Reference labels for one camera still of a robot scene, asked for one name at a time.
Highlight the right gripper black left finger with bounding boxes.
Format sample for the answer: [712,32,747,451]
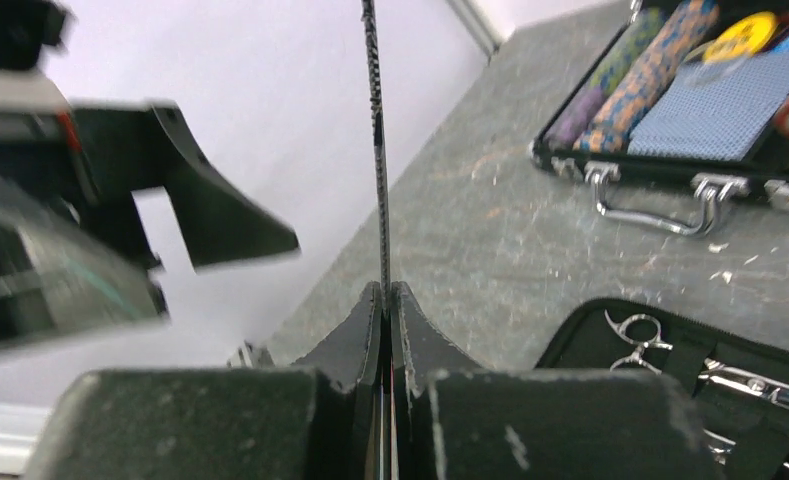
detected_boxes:
[26,282,384,479]

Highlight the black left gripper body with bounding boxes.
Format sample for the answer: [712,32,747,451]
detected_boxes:
[0,1,166,348]

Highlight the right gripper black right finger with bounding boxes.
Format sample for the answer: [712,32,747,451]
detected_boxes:
[390,282,722,479]

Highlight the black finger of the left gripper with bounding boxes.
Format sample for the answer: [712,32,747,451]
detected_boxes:
[72,103,299,267]

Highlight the silver scissors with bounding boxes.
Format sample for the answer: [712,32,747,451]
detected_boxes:
[603,309,789,412]

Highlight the black tail comb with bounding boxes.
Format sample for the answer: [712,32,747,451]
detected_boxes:
[361,0,391,309]

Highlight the black zippered tool pouch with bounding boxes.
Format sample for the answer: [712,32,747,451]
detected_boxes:
[536,298,789,480]

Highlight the purple handled scissors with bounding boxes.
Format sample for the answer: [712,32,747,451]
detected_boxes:
[704,425,789,479]

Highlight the purple green chip stack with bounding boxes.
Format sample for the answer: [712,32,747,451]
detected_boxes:
[543,8,666,149]

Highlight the black poker chip case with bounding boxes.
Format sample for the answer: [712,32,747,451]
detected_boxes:
[531,1,789,237]

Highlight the blue playing card deck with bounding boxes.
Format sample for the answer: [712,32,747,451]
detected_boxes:
[627,52,789,161]

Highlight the purple grey chip stack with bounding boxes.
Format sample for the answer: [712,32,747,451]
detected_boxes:
[573,0,719,153]

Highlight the yellow dealer button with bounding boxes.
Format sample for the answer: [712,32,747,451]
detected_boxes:
[701,11,779,63]

